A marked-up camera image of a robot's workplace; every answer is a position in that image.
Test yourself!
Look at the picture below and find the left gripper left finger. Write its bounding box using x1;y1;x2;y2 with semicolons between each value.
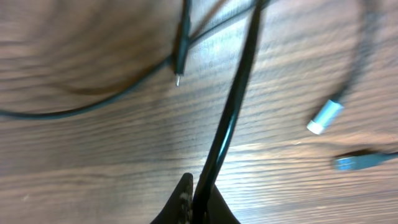
151;173;193;224

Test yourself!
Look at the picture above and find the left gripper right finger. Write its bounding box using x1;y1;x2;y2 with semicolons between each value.
205;186;240;224

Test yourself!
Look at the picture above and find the black multi-head charging cable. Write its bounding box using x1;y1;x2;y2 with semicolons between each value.
0;0;398;224

